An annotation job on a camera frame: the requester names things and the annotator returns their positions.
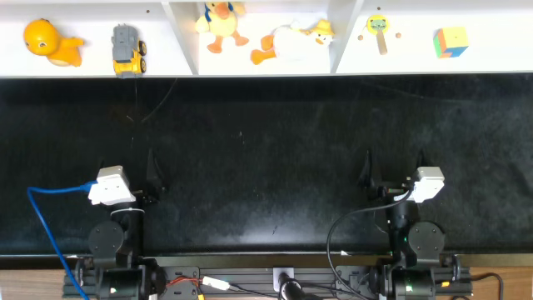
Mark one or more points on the many-coloured puzzle cube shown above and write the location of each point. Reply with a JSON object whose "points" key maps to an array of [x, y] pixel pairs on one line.
{"points": [[451, 39]]}

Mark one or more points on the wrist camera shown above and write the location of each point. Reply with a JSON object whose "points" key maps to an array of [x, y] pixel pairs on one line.
{"points": [[111, 186], [426, 184]]}

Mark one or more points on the white plush duck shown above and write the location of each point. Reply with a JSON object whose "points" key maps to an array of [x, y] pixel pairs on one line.
{"points": [[295, 43]]}

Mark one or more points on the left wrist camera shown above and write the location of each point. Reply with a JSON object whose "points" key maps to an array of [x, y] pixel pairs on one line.
{"points": [[111, 186]]}

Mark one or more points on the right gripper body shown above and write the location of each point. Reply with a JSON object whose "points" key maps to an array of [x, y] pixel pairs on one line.
{"points": [[387, 191]]}

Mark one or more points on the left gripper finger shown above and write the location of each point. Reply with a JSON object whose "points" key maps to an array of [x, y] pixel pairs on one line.
{"points": [[154, 175]]}

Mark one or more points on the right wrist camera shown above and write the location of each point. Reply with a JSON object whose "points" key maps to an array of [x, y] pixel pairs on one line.
{"points": [[426, 184]]}

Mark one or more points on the white shelf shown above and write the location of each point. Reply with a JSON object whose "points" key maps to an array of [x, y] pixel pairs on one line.
{"points": [[83, 62]]}

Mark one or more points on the yellow rubber duck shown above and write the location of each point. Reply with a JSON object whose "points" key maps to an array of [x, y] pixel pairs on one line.
{"points": [[41, 39]]}

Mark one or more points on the yellow plush duck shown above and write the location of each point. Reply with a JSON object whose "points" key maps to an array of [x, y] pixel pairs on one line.
{"points": [[222, 23]]}

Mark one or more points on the mounting rail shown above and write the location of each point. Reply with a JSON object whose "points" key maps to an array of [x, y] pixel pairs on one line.
{"points": [[250, 278]]}

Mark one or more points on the yellow rattle drum toy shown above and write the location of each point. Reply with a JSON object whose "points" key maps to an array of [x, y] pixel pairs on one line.
{"points": [[378, 26]]}

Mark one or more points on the grey and yellow toy truck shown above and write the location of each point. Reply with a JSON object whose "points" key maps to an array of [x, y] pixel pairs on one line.
{"points": [[127, 48]]}

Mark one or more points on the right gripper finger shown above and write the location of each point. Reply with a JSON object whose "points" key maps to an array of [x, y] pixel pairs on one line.
{"points": [[421, 162], [367, 175]]}

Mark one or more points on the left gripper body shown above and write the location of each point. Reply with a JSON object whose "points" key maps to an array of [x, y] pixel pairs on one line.
{"points": [[145, 196]]}

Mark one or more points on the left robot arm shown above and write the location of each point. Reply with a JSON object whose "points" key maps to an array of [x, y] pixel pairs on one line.
{"points": [[106, 241]]}

